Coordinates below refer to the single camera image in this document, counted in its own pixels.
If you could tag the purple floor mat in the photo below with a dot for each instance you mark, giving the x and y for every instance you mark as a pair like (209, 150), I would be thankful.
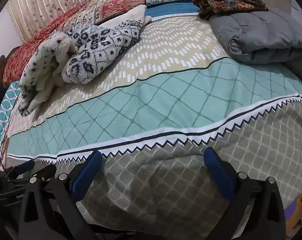
(294, 207)

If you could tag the red floral patchwork quilt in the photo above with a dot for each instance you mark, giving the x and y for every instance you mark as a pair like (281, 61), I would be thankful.
(31, 47)

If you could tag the patterned teal beige bedspread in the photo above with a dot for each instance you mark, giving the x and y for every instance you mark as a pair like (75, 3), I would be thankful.
(166, 105)

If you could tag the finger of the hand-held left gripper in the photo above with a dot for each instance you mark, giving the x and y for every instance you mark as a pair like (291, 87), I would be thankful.
(24, 167)
(47, 171)

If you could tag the teal white patterned pillow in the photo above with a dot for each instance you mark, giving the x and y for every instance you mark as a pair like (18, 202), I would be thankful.
(6, 100)

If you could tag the grey quilted blanket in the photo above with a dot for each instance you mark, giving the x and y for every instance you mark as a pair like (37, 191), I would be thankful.
(261, 35)

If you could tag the beige leaf print curtain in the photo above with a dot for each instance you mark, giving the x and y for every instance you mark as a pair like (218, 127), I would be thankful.
(41, 2)

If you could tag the white navy fleece sweater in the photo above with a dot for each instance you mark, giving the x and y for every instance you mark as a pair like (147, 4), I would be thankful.
(96, 45)

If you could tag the dark orange floral cloth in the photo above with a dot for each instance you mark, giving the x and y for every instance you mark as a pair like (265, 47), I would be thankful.
(226, 0)

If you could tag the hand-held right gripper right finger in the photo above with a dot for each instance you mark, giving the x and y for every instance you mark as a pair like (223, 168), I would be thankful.
(218, 177)

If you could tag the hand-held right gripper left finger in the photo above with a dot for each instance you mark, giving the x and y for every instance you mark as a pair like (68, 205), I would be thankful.
(88, 172)

